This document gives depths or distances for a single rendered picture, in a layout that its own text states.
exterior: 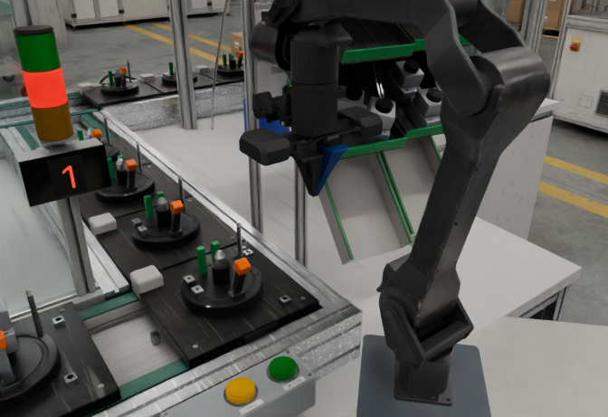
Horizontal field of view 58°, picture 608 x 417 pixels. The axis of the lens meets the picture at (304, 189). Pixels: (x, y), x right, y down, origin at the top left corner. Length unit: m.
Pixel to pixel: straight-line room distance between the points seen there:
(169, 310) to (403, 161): 0.55
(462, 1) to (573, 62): 4.44
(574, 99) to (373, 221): 4.01
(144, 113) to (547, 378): 1.58
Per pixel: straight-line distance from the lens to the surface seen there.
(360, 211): 1.04
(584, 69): 4.89
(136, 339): 0.99
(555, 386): 1.04
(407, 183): 1.13
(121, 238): 1.16
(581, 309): 2.76
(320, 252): 1.26
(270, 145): 0.62
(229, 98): 2.22
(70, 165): 0.88
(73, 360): 0.90
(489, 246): 1.36
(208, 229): 1.15
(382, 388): 0.67
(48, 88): 0.84
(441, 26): 0.48
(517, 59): 0.47
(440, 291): 0.60
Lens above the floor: 1.54
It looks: 26 degrees down
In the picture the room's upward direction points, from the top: straight up
